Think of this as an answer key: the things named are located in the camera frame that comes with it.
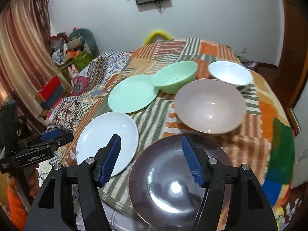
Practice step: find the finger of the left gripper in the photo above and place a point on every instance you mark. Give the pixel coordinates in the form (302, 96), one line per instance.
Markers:
(50, 136)

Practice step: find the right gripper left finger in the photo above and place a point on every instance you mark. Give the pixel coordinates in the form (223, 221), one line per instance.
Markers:
(53, 209)

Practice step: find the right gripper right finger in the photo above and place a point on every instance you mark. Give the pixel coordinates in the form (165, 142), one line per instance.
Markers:
(249, 208)

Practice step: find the white plate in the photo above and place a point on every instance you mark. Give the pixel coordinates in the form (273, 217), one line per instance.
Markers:
(100, 130)

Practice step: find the person's left hand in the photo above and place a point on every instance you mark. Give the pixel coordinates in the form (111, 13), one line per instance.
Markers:
(33, 181)

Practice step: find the colourful patterned quilt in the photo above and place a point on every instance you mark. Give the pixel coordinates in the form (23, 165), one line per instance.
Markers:
(79, 93)

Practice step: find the red box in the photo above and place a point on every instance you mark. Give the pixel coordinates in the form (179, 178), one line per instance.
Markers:
(46, 91)

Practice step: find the pink bunny toy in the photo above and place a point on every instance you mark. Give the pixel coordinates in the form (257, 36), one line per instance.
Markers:
(73, 74)

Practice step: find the green cardboard box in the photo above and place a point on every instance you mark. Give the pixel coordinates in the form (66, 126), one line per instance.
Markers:
(80, 61)

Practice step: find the striped pink curtain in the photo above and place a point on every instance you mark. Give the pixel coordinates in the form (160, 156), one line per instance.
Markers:
(26, 64)

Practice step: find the dark purple glossy plate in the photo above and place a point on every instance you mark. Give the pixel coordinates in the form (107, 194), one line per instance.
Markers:
(162, 190)

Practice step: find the mint green flat plate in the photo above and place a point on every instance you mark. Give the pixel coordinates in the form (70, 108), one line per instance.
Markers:
(133, 94)

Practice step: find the pink beige bowl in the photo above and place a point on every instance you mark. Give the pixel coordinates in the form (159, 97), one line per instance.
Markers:
(210, 106)

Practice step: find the mint green bowl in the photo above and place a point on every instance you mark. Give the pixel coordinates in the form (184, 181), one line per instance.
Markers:
(174, 76)

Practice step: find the orange striped patchwork tablecloth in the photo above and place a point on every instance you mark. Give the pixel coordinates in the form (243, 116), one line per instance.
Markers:
(264, 140)

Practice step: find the small white bowl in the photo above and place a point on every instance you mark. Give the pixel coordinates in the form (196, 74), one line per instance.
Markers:
(230, 72)

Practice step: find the yellow chair back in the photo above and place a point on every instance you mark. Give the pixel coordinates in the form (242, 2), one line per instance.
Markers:
(155, 35)

